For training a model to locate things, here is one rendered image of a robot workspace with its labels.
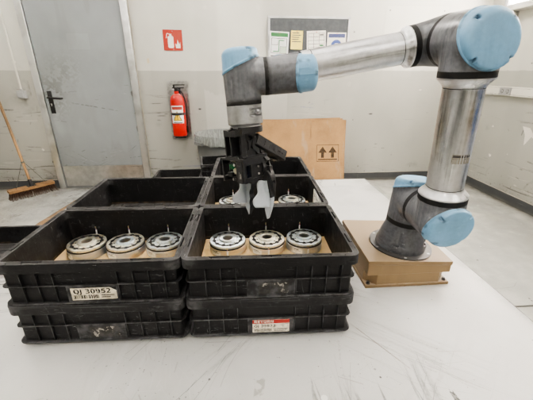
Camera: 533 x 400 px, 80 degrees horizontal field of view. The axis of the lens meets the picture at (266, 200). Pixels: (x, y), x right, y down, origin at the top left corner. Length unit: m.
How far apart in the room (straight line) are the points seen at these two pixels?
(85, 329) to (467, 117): 0.99
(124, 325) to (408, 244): 0.80
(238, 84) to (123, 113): 3.46
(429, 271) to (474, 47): 0.63
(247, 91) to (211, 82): 3.22
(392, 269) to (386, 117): 3.38
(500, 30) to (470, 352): 0.69
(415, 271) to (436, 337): 0.22
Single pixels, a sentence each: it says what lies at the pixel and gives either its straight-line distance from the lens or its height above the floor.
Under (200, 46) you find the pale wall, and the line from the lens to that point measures 3.90.
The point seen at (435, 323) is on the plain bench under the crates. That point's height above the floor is 0.70.
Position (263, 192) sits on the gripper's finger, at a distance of 0.72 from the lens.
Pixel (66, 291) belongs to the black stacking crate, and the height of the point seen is 0.85.
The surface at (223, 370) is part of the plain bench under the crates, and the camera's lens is 0.80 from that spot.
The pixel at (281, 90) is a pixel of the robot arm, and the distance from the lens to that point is 0.69.
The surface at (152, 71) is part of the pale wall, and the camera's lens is 3.98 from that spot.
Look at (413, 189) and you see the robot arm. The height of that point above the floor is 1.00.
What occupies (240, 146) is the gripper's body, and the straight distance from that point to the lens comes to 0.68.
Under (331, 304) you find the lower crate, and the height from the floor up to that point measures 0.80.
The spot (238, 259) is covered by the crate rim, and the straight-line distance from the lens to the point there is 0.71.
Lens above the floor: 1.31
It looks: 22 degrees down
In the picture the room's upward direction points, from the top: straight up
